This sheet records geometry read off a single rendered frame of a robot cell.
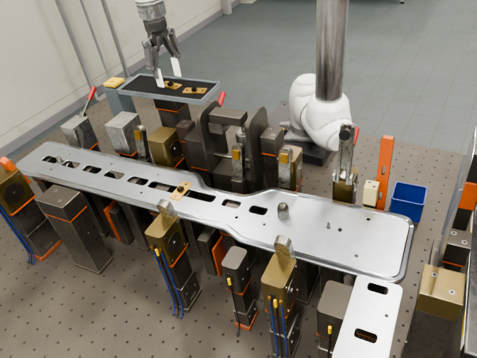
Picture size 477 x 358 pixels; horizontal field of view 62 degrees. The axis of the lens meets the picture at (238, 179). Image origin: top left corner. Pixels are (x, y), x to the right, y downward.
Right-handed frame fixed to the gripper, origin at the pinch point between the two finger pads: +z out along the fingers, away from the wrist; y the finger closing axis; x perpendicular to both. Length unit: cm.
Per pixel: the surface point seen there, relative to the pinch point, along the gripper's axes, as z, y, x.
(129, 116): 9.2, 17.4, -5.5
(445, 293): 14, 31, 105
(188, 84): 4.2, -3.5, 5.6
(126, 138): 14.0, 23.5, -2.2
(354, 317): 20, 42, 91
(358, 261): 20, 28, 86
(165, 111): 12.6, 5.1, -0.5
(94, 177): 20.3, 39.4, -3.4
